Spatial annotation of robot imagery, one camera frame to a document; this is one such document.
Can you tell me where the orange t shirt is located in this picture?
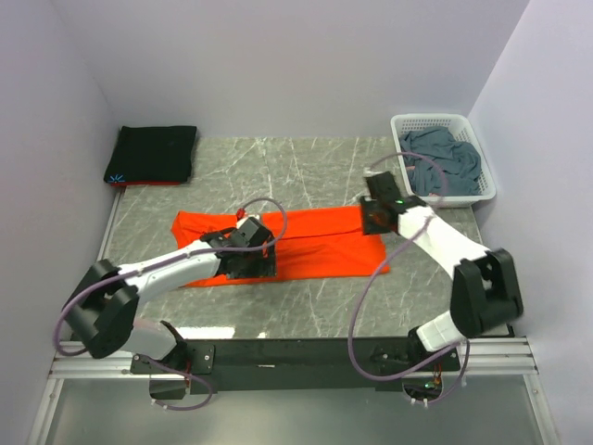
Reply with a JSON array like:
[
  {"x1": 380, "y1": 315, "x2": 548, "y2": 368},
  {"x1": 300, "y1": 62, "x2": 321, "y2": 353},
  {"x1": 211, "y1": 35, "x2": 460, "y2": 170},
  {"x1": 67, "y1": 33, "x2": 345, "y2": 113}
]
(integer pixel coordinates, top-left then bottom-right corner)
[{"x1": 171, "y1": 207, "x2": 386, "y2": 287}]

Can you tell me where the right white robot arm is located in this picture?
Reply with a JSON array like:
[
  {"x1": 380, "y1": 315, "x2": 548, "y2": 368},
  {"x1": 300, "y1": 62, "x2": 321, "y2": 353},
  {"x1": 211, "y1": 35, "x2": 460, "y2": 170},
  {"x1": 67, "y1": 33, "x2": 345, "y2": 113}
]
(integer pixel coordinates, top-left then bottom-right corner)
[{"x1": 360, "y1": 172, "x2": 524, "y2": 370}]

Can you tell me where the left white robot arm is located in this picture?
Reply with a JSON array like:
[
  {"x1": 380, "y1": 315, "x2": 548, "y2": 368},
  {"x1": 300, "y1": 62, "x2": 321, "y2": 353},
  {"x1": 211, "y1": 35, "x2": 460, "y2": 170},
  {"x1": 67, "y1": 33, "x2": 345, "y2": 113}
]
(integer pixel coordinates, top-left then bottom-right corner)
[{"x1": 57, "y1": 216, "x2": 279, "y2": 373}]

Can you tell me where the white plastic laundry basket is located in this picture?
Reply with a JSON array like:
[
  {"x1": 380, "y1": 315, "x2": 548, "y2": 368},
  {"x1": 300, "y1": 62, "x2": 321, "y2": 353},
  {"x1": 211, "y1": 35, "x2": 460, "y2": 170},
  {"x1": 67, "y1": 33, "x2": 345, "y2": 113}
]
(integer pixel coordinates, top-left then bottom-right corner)
[{"x1": 391, "y1": 113, "x2": 496, "y2": 208}]

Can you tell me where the grey blue t shirt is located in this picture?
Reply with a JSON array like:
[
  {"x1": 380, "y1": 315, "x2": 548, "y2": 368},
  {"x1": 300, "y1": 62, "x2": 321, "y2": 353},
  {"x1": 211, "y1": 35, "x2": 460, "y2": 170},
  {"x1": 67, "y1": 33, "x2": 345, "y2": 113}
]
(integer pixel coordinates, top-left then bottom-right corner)
[{"x1": 398, "y1": 126, "x2": 482, "y2": 197}]

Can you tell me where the black base crossbar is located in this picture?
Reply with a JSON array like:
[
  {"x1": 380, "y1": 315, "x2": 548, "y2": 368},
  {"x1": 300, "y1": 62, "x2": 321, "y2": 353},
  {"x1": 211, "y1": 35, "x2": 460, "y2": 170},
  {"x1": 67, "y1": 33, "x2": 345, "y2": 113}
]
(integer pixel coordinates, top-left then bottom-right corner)
[{"x1": 147, "y1": 337, "x2": 441, "y2": 401}]

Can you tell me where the folded red t shirt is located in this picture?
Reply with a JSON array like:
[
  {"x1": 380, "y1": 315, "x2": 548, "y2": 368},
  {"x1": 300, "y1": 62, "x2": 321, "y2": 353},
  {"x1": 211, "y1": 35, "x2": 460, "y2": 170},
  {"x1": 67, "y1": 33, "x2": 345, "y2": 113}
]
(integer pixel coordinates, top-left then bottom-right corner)
[{"x1": 108, "y1": 181, "x2": 182, "y2": 187}]

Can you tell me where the folded black t shirt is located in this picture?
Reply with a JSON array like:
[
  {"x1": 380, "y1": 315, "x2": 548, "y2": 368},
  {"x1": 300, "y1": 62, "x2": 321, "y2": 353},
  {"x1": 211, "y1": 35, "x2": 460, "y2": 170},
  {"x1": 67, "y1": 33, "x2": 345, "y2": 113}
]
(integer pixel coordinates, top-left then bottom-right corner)
[{"x1": 104, "y1": 125, "x2": 199, "y2": 184}]

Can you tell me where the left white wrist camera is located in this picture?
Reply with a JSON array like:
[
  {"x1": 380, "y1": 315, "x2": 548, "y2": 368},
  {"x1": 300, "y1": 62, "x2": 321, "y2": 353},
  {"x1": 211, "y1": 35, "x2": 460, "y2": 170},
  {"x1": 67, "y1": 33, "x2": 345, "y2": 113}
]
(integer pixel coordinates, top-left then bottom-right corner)
[{"x1": 235, "y1": 208, "x2": 260, "y2": 223}]

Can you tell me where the aluminium frame rail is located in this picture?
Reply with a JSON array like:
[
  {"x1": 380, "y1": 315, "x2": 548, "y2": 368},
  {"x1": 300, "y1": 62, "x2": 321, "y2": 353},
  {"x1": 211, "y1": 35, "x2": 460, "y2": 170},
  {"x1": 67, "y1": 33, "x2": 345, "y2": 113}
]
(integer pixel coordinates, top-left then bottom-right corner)
[{"x1": 28, "y1": 337, "x2": 559, "y2": 444}]

